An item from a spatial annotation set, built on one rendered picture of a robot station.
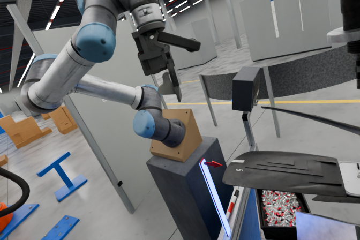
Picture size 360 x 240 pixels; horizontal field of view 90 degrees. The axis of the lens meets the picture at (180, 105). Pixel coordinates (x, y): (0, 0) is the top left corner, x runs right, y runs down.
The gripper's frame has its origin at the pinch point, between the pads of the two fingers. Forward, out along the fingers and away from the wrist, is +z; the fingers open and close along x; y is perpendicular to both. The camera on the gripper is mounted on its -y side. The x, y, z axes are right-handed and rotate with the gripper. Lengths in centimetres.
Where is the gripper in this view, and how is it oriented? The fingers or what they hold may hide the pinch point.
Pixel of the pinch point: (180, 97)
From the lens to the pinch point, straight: 51.2
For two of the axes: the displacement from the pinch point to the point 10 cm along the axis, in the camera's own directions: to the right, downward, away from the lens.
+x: 0.6, 2.0, -9.8
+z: 2.9, 9.3, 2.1
